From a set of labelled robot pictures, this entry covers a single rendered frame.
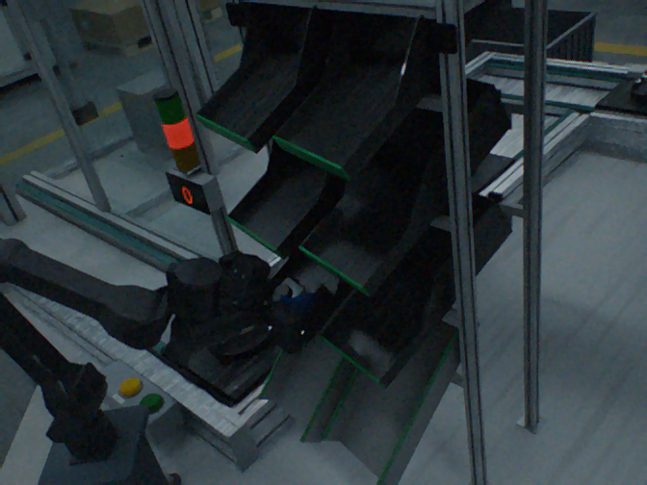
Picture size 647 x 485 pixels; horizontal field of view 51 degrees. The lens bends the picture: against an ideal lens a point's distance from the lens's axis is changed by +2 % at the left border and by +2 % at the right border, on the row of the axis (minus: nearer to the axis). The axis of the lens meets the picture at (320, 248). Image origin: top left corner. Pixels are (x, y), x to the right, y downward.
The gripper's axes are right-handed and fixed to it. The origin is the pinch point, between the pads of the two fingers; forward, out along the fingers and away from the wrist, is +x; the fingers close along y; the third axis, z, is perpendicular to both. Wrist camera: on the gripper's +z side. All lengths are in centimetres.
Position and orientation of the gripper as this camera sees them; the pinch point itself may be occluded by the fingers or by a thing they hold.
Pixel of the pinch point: (288, 295)
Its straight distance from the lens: 98.9
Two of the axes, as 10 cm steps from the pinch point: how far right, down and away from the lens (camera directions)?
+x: 8.0, -2.6, 5.4
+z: 0.1, -8.9, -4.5
